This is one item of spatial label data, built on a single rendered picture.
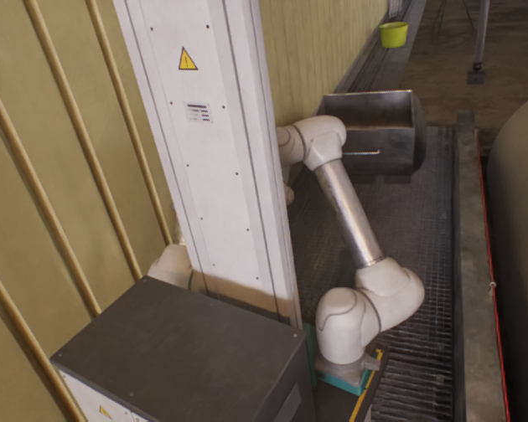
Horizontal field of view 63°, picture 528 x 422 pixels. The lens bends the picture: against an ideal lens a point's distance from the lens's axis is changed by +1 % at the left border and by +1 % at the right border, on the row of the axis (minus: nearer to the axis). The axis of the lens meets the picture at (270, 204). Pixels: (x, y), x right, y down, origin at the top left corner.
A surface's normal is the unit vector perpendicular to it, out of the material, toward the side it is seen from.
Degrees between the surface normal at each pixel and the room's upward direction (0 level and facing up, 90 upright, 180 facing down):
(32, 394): 90
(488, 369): 1
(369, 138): 93
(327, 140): 55
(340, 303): 6
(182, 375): 0
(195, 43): 90
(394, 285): 46
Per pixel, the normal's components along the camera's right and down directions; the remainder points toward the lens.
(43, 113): 0.94, 0.07
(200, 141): -0.51, 0.51
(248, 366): -0.13, -0.84
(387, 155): -0.28, 0.52
